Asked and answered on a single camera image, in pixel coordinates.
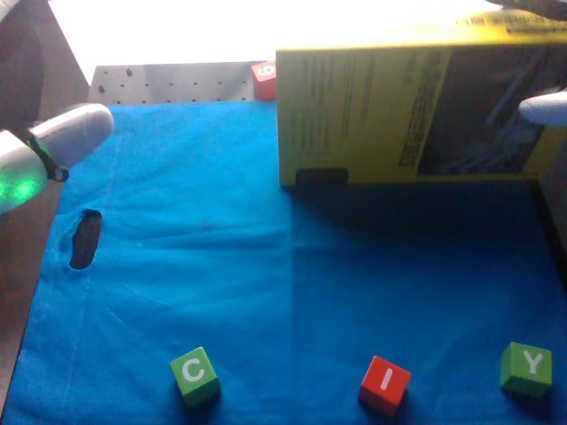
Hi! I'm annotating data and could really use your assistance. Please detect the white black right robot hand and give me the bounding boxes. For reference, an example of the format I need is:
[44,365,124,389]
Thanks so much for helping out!
[482,0,567,129]

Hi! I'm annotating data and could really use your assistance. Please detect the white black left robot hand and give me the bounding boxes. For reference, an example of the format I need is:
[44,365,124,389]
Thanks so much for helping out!
[0,104,115,216]

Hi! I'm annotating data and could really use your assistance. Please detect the yellow cardboard box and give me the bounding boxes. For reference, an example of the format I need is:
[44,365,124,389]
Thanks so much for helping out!
[275,8,567,189]

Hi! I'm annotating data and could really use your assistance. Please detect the perforated grey metal plate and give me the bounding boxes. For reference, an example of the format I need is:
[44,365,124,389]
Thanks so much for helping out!
[88,60,278,105]

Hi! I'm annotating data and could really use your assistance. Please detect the red number six block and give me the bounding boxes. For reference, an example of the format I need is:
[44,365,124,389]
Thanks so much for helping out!
[251,60,279,102]

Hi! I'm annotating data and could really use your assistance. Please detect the blue table cloth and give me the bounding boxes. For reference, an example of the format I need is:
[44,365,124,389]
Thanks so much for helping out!
[0,100,567,425]

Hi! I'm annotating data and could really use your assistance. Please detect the green letter Y block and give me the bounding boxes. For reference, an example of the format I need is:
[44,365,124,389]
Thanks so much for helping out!
[499,341,554,398]

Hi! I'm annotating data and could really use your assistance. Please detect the green letter C block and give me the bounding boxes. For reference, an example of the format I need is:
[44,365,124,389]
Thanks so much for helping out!
[169,346,221,409]

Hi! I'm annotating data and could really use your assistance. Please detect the red letter I block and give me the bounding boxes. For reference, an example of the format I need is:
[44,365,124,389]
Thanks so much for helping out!
[358,355,412,417]

